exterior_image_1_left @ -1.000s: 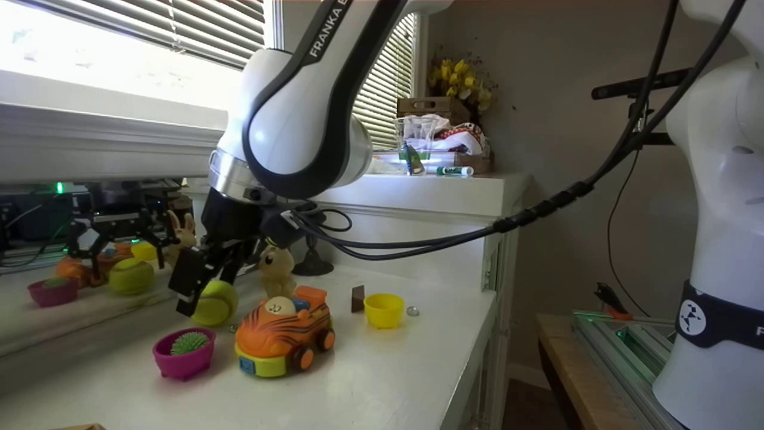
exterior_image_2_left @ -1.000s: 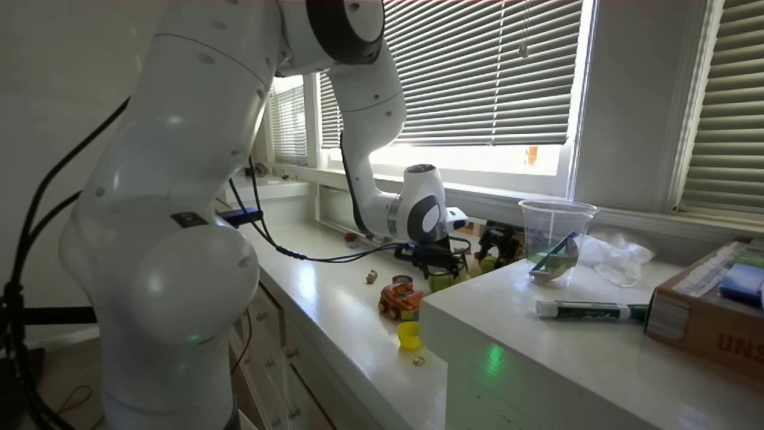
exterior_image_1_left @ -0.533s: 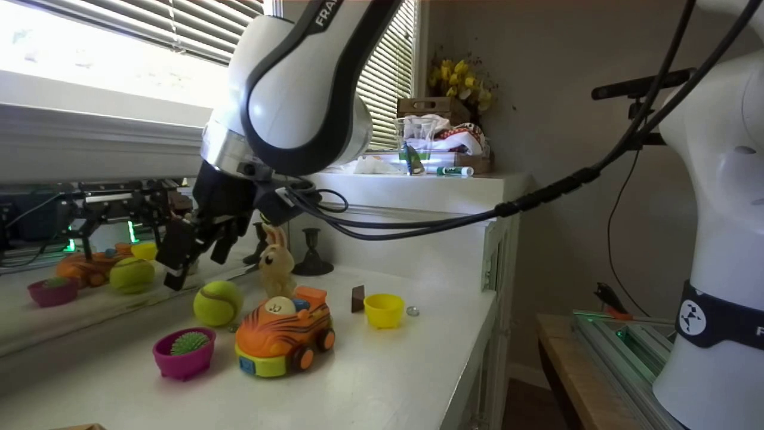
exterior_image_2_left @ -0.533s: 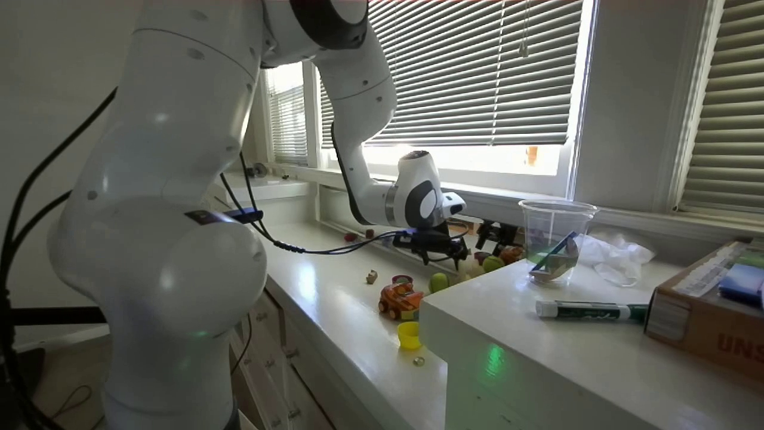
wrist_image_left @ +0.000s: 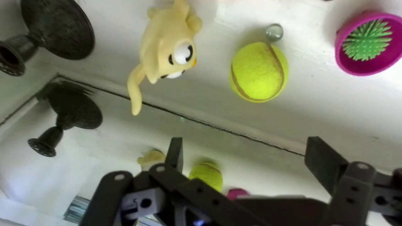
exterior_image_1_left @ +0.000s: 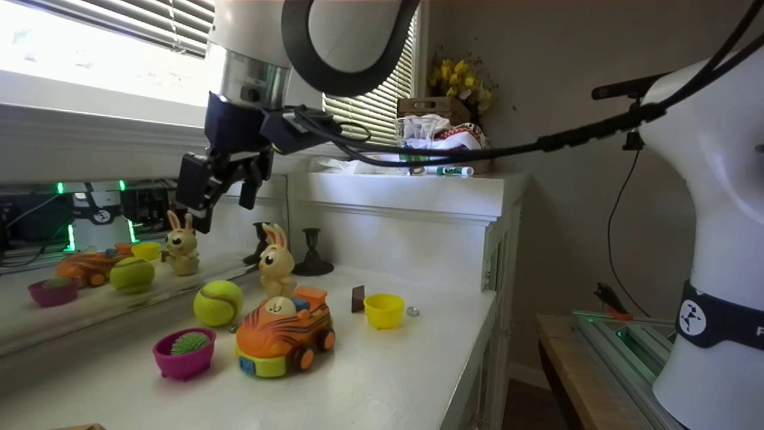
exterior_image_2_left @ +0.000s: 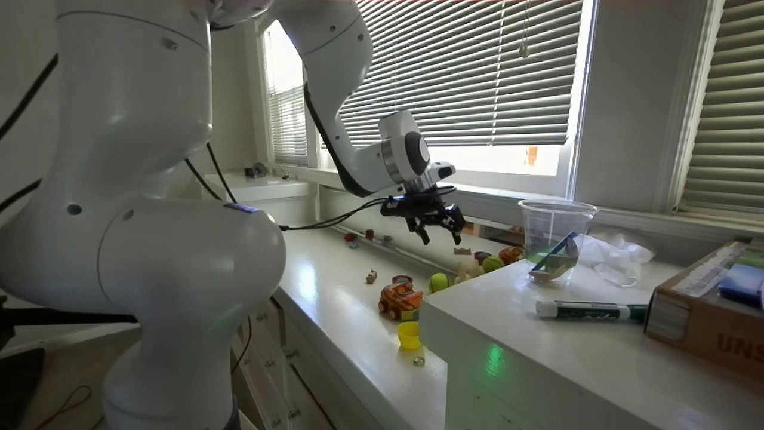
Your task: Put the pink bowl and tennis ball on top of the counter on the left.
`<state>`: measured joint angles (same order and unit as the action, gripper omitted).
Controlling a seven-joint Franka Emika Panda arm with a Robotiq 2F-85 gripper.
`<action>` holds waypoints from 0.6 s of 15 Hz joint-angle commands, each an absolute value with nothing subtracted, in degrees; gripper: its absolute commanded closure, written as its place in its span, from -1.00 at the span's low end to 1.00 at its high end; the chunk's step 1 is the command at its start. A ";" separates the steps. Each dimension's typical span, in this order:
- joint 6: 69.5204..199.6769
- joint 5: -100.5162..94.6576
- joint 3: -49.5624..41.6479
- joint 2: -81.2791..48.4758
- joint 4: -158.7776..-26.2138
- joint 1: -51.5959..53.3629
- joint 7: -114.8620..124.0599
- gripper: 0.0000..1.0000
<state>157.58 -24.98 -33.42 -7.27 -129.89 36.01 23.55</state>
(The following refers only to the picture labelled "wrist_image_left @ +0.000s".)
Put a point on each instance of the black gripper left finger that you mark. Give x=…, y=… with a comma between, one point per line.
x=176, y=196

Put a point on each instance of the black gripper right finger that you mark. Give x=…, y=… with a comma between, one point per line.
x=355, y=192

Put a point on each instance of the pink plastic bowl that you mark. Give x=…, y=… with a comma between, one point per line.
x=355, y=66

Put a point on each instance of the yellow-green tennis ball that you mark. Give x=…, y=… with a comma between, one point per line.
x=257, y=70

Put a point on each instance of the green spiky ball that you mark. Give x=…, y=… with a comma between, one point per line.
x=367, y=39

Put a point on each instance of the yellow toy bunny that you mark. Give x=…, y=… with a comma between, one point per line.
x=161, y=45

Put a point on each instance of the black candle holder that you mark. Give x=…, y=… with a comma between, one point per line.
x=58, y=29

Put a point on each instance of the wall mirror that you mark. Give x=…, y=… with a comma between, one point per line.
x=50, y=183

